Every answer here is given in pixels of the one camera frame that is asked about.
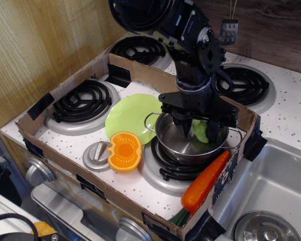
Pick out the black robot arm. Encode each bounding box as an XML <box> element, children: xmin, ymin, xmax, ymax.
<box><xmin>109</xmin><ymin>1</ymin><xmax>239</xmax><ymax>143</ymax></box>

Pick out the grey stove knob front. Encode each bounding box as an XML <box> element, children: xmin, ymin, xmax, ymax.
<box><xmin>83</xmin><ymin>141</ymin><xmax>110</xmax><ymax>172</ymax></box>

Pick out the silver oven knob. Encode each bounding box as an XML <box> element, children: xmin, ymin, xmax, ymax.
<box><xmin>115</xmin><ymin>217</ymin><xmax>153</xmax><ymax>241</ymax></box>
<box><xmin>25</xmin><ymin>157</ymin><xmax>56</xmax><ymax>187</ymax></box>

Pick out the light green plastic plate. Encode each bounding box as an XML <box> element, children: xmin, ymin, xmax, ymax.
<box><xmin>105</xmin><ymin>93</ymin><xmax>162</xmax><ymax>145</ymax></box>

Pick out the small orange yellow object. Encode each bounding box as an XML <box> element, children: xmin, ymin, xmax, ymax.
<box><xmin>34</xmin><ymin>221</ymin><xmax>56</xmax><ymax>237</ymax></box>

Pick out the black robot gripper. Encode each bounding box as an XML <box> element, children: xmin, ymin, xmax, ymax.
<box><xmin>159</xmin><ymin>87</ymin><xmax>239</xmax><ymax>143</ymax></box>

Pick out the silver sink basin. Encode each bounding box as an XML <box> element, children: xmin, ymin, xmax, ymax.
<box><xmin>212</xmin><ymin>139</ymin><xmax>301</xmax><ymax>240</ymax></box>

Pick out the back right black burner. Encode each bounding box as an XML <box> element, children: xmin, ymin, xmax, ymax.
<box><xmin>220</xmin><ymin>64</ymin><xmax>276</xmax><ymax>114</ymax></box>

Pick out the stainless steel pan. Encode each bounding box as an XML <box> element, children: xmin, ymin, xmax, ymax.
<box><xmin>153</xmin><ymin>113</ymin><xmax>243</xmax><ymax>164</ymax></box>

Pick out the front left black burner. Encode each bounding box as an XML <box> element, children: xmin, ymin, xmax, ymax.
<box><xmin>45</xmin><ymin>78</ymin><xmax>120</xmax><ymax>136</ymax></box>

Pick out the hanging metal slotted spatula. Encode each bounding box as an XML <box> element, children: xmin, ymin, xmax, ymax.
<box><xmin>219</xmin><ymin>0</ymin><xmax>239</xmax><ymax>46</ymax></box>

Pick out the brown cardboard fence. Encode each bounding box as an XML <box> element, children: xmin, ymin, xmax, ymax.
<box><xmin>16</xmin><ymin>53</ymin><xmax>268</xmax><ymax>241</ymax></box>

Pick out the silver oven door handle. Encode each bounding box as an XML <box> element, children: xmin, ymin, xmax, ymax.
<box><xmin>31</xmin><ymin>184</ymin><xmax>102</xmax><ymax>240</ymax></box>

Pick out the silver oven knob left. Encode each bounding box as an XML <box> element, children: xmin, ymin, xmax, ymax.
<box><xmin>25</xmin><ymin>157</ymin><xmax>56</xmax><ymax>187</ymax></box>

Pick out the silver oven knob right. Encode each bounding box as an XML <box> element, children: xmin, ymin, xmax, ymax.
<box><xmin>115</xmin><ymin>217</ymin><xmax>153</xmax><ymax>241</ymax></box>

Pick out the orange toy carrot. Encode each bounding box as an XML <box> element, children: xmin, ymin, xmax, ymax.
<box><xmin>169</xmin><ymin>151</ymin><xmax>230</xmax><ymax>227</ymax></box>

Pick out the black cable loop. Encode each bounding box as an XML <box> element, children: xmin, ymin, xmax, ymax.
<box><xmin>0</xmin><ymin>213</ymin><xmax>39</xmax><ymax>241</ymax></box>

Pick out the front right black burner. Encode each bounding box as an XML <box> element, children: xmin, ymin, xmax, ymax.
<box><xmin>138</xmin><ymin>137</ymin><xmax>225</xmax><ymax>197</ymax></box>

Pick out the light green toy broccoli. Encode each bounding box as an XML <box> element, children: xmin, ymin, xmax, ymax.
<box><xmin>192</xmin><ymin>119</ymin><xmax>209</xmax><ymax>144</ymax></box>

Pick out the silver sink drain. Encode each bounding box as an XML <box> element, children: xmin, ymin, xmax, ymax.
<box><xmin>232</xmin><ymin>211</ymin><xmax>301</xmax><ymax>241</ymax></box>

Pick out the orange toy pumpkin slice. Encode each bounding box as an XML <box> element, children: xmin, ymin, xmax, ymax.
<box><xmin>107</xmin><ymin>132</ymin><xmax>142</xmax><ymax>172</ymax></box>

